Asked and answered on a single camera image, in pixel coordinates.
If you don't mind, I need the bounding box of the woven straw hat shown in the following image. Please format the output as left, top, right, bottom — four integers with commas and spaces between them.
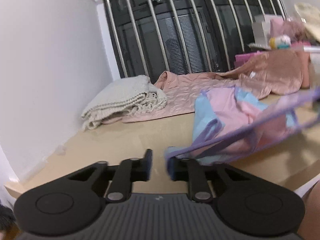
294, 2, 320, 42

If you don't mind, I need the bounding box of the cream knitted blanket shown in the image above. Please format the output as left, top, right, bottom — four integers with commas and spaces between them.
81, 75, 168, 130

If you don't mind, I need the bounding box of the pink quilted jacket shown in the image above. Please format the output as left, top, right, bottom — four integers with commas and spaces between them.
103, 49, 310, 124

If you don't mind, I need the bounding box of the pink box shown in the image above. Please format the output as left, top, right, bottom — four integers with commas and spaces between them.
234, 51, 264, 68

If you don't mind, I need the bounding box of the white plush toy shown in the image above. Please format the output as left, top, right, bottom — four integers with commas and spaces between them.
269, 35, 291, 49

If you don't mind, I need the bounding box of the pink blue purple garment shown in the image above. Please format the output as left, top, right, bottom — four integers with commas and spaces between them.
165, 86, 319, 166

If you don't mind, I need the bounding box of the pink glittery bag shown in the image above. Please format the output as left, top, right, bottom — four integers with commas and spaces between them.
270, 18, 306, 42

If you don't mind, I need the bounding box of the metal window railing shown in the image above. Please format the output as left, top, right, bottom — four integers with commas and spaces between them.
102, 0, 286, 81

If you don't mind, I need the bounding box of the white boxes stack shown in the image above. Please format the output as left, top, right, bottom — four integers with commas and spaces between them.
252, 14, 283, 44

